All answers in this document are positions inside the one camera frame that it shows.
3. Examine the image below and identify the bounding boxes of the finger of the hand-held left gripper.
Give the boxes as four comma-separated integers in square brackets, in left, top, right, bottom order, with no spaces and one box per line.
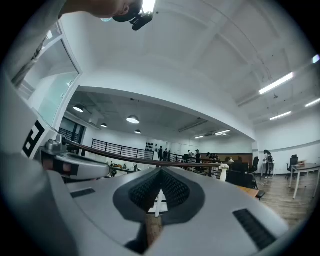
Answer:
[53,152,112,180]

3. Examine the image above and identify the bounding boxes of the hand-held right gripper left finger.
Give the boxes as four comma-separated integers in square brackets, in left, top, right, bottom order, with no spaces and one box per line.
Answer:
[66,167,161,254]

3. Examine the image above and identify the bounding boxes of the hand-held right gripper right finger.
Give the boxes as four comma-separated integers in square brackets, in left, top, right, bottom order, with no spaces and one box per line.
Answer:
[149,167,291,256]

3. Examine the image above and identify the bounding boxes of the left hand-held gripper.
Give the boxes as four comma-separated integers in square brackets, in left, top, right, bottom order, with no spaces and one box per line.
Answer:
[0,72,69,181]

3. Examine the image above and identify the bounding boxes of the railing with brown handrail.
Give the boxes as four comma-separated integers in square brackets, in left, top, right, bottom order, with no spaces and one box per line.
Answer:
[61,138,237,178]

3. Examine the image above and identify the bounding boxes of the black metal fence railing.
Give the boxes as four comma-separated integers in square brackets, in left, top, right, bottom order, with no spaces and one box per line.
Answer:
[91,138,155,161]

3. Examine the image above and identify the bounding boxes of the white vase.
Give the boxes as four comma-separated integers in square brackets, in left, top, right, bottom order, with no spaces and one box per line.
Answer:
[218,162,230,183]

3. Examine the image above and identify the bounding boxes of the glass partition window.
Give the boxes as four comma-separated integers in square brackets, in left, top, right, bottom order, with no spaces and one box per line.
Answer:
[12,21,84,129]

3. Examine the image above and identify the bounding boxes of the black office chair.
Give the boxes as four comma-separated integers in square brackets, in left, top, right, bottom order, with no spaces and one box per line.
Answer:
[250,156,260,175]
[285,154,300,180]

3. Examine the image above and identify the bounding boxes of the person's head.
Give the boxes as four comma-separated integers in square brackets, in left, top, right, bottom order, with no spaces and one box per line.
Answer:
[59,0,131,23]

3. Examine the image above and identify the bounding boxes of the bright ceiling light panel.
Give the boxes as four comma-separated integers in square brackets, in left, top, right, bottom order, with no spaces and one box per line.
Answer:
[141,0,157,14]

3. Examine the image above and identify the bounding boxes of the white frame table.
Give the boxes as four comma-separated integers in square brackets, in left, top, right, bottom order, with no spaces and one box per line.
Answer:
[288,162,320,200]

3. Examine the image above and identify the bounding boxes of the black head-mounted camera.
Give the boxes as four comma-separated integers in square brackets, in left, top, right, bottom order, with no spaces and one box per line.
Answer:
[112,7,155,32]

